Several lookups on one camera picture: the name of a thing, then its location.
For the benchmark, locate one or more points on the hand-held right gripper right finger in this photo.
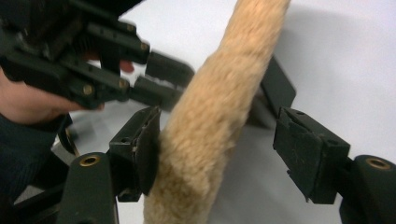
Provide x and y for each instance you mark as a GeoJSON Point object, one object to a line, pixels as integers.
{"type": "Point", "coordinates": [308, 152]}

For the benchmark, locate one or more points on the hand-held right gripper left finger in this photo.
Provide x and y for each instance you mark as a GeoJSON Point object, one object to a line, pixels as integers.
{"type": "Point", "coordinates": [140, 149]}

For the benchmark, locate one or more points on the wooden tray with black wells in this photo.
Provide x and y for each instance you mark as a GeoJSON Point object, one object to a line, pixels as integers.
{"type": "Point", "coordinates": [205, 124]}

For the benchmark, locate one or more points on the white table sheet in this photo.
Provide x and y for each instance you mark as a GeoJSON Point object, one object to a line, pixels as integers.
{"type": "Point", "coordinates": [342, 62]}

